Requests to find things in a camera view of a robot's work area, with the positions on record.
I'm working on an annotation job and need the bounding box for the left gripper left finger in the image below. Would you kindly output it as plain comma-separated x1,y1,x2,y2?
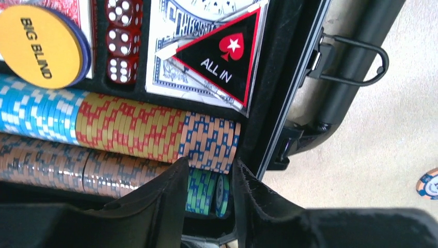
1,157,189,247

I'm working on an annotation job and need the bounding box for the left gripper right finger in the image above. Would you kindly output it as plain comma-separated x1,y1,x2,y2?
232,160,437,247

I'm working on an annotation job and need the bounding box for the black poker set case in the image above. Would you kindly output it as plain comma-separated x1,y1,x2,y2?
1,1,404,247

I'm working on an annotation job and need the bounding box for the blue playing card deck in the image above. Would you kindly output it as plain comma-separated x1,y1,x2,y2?
145,1,269,116

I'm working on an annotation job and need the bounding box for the blue small blind button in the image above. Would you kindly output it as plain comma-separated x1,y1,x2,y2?
52,10,91,86

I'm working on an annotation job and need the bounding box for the blue ten chip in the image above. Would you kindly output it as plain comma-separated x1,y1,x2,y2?
415,168,437,200

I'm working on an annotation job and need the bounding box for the triangular all-in button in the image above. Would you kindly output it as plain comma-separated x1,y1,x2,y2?
155,1,267,116

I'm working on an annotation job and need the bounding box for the yellow big blind button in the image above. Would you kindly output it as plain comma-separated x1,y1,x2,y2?
1,5,82,89

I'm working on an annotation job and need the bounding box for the brown green chip row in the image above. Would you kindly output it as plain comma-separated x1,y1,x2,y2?
1,133,231,218

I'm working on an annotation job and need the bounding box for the bottom red die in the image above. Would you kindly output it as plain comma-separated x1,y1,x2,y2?
106,56,138,85

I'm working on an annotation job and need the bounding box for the red die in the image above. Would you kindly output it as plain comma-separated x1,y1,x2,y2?
105,0,143,28
106,26,140,57
106,56,138,85

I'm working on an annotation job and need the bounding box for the blue orange chip row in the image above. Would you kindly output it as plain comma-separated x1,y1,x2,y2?
1,75,242,174

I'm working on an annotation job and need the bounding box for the middle red die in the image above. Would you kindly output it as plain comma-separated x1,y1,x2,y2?
106,26,140,57

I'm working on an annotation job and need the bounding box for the top red die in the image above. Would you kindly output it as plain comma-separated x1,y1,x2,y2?
105,0,143,28

